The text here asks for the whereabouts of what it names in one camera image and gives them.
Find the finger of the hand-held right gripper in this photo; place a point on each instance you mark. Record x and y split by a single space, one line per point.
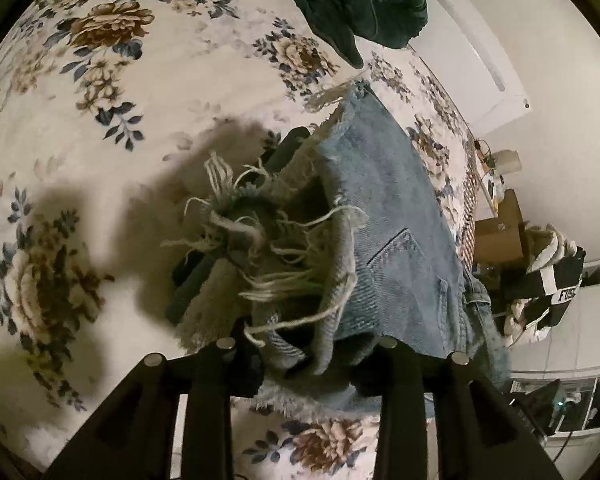
286 149

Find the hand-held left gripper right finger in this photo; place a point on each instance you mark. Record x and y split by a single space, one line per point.
396 377

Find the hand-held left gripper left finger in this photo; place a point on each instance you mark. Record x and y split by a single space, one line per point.
245 362

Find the blue denim frayed pants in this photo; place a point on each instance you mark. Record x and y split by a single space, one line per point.
380 200

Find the floral bed sheet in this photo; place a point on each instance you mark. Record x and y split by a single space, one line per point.
130 110

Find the brown cardboard box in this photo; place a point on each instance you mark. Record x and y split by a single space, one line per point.
500 232

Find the black and white jacket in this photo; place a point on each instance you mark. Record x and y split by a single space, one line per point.
550 280

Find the white door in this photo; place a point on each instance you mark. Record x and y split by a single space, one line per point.
475 25

